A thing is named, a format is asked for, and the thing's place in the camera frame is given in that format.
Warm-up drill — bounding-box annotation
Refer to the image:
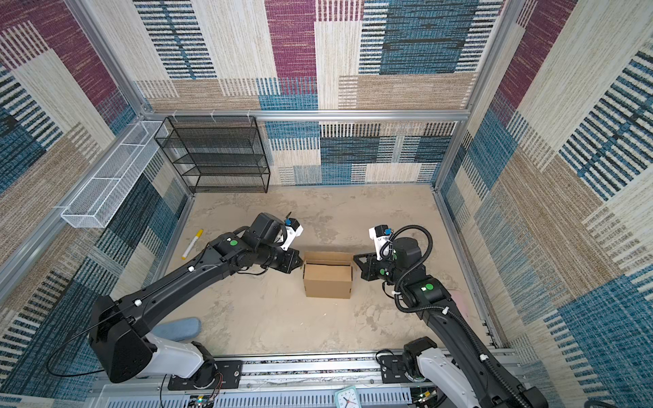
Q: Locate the black corrugated cable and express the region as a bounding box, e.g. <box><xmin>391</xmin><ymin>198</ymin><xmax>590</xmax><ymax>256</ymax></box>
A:
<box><xmin>387</xmin><ymin>223</ymin><xmax>532</xmax><ymax>408</ymax></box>

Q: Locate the small teal clock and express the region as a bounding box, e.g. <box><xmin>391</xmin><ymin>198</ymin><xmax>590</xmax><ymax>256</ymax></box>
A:
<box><xmin>334</xmin><ymin>386</ymin><xmax>362</xmax><ymax>408</ymax></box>

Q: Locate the white wire mesh basket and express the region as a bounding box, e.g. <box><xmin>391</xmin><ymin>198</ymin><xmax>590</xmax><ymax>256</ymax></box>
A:
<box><xmin>61</xmin><ymin>121</ymin><xmax>161</xmax><ymax>229</ymax></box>

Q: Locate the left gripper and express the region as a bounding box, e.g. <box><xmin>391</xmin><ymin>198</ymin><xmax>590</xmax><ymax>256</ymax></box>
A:
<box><xmin>257</xmin><ymin>246</ymin><xmax>309</xmax><ymax>276</ymax></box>

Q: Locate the yellow white marker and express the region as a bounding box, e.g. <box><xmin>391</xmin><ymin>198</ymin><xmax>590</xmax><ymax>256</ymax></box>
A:
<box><xmin>181</xmin><ymin>229</ymin><xmax>203</xmax><ymax>260</ymax></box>

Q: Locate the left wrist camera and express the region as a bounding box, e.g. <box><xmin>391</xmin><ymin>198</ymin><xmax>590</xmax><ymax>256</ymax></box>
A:
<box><xmin>282</xmin><ymin>213</ymin><xmax>304</xmax><ymax>251</ymax></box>

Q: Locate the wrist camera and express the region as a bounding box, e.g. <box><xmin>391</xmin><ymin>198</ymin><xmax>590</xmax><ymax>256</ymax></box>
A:
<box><xmin>369</xmin><ymin>224</ymin><xmax>393</xmax><ymax>261</ymax></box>
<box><xmin>282</xmin><ymin>213</ymin><xmax>304</xmax><ymax>251</ymax></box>

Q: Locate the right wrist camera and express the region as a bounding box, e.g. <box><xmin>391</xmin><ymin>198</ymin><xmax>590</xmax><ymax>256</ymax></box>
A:
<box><xmin>369</xmin><ymin>224</ymin><xmax>393</xmax><ymax>261</ymax></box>

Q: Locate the black wire mesh shelf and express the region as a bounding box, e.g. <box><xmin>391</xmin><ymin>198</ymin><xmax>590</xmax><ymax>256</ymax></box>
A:
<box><xmin>154</xmin><ymin>116</ymin><xmax>270</xmax><ymax>194</ymax></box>

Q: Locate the aluminium mounting rail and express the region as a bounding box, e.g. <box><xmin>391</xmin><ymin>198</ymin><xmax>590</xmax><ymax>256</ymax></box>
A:
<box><xmin>85</xmin><ymin>350</ymin><xmax>457</xmax><ymax>407</ymax></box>

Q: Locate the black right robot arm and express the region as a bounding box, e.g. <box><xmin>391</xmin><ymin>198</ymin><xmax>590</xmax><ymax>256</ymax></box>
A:
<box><xmin>353</xmin><ymin>237</ymin><xmax>549</xmax><ymax>407</ymax></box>

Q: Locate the brown cardboard box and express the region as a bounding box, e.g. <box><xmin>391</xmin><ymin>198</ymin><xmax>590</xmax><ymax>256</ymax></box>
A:
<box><xmin>303</xmin><ymin>252</ymin><xmax>354</xmax><ymax>299</ymax></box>

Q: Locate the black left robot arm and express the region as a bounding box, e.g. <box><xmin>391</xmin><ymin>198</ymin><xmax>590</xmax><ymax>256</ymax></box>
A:
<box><xmin>88</xmin><ymin>212</ymin><xmax>303</xmax><ymax>389</ymax></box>

